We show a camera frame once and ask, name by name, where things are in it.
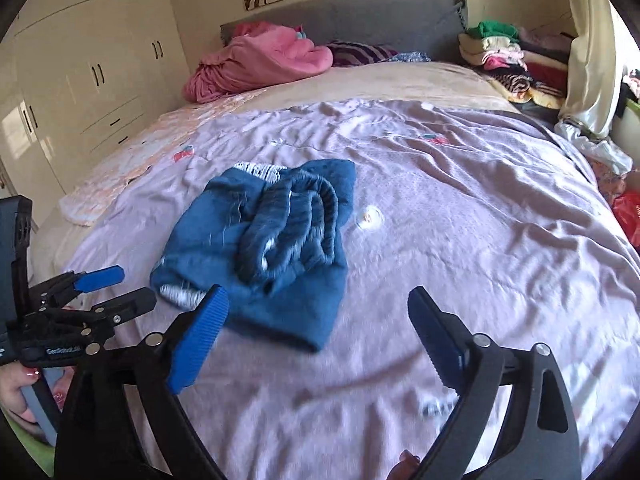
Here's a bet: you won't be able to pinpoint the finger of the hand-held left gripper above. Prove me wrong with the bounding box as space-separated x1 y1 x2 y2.
54 287 159 347
31 265 126 307

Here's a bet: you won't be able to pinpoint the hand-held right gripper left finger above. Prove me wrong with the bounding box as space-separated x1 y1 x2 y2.
52 284 231 480

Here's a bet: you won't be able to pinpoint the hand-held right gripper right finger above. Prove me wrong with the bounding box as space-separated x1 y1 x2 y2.
407 285 583 480

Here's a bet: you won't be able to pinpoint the blue pants with lace trim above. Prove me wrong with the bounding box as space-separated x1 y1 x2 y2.
149 158 359 354

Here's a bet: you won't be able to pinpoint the person's left forearm green sleeve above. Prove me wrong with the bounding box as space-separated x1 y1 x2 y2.
0 407 57 467

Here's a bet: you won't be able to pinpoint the person's right hand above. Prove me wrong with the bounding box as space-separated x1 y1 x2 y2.
386 449 421 480

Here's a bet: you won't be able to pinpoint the person's left hand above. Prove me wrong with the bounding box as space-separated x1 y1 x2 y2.
0 364 66 424

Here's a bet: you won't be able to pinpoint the purple patterned quilt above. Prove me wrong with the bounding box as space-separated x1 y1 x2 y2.
59 99 640 480

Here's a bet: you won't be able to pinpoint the peach floral sheet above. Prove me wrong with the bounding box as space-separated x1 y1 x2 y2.
59 86 272 227

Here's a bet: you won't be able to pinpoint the cream wardrobe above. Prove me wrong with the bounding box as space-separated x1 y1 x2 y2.
0 0 189 212

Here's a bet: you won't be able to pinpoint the red plastic bag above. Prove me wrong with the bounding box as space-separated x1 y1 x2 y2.
611 191 640 252

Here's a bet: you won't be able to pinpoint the pink floral cloth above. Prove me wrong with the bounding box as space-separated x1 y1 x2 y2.
584 156 632 207

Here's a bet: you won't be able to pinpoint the white plastic bag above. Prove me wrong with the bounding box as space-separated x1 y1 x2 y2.
554 119 634 177

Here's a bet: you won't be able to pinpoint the pink blanket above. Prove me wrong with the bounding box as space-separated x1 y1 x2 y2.
181 20 334 105

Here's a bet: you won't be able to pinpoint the blue floral cloth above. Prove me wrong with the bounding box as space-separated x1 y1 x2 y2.
386 50 432 65

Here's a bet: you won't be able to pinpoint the stack of folded clothes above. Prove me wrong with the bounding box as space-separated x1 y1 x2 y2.
456 19 572 109

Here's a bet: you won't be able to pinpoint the dark striped cloth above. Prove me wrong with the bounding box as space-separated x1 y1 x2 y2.
326 39 399 68

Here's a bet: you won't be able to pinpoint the grey upholstered headboard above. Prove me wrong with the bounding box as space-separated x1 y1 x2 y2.
219 0 469 64

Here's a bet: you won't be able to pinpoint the cream curtain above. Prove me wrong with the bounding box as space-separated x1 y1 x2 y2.
556 0 629 139

